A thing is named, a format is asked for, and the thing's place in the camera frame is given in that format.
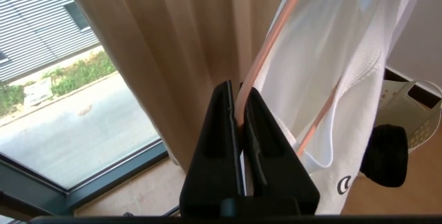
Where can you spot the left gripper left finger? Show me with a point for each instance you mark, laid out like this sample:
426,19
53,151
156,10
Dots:
214,175

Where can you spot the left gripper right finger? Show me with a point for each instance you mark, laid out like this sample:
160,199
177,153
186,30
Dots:
283,179

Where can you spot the white garment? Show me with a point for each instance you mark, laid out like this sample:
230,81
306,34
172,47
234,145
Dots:
328,61

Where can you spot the pink clothes hanger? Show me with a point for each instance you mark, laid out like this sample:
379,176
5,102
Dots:
269,44

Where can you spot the white laundry basket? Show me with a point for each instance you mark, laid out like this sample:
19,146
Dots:
400,113

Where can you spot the black garment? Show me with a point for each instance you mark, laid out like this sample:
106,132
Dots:
385,155

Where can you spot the beige curtain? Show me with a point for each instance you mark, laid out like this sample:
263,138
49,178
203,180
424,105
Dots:
179,61

